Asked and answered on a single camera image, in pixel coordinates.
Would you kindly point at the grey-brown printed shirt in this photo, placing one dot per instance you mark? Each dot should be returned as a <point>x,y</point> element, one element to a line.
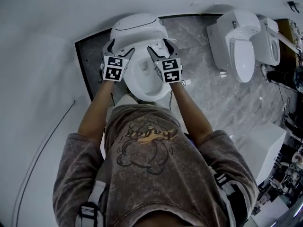
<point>154,174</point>

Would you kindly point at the white rectangular plinth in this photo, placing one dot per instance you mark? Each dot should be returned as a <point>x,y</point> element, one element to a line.
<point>260,145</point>

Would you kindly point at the white toilet with tank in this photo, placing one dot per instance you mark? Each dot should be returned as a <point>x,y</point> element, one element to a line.
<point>241,63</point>

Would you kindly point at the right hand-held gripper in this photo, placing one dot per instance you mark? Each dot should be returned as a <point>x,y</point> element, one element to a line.
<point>169,70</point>

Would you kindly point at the beige trousers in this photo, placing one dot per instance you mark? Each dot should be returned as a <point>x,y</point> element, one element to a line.
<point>125,100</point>

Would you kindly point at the brown cardboard box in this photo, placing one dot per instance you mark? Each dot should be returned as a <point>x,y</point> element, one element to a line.
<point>284,29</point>

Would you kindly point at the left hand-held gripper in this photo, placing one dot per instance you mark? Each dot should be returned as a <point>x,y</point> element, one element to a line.
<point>113,68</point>

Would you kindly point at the person's left forearm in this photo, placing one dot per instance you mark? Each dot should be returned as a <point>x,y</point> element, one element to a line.
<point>94,112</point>

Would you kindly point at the dark equipment rack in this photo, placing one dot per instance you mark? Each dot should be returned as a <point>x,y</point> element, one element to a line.
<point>279,185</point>

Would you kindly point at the white rounded tankless toilet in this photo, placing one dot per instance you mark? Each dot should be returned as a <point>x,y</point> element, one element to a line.
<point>268,25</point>

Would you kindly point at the person's right forearm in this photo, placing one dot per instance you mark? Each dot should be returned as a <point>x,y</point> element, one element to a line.
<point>189,112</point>

